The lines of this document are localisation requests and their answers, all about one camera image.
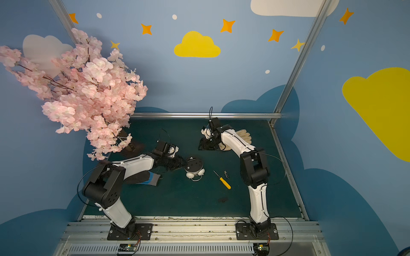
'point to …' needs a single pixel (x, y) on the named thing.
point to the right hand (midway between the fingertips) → (202, 147)
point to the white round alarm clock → (194, 168)
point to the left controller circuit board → (127, 247)
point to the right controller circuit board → (261, 249)
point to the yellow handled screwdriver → (226, 184)
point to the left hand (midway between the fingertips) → (186, 162)
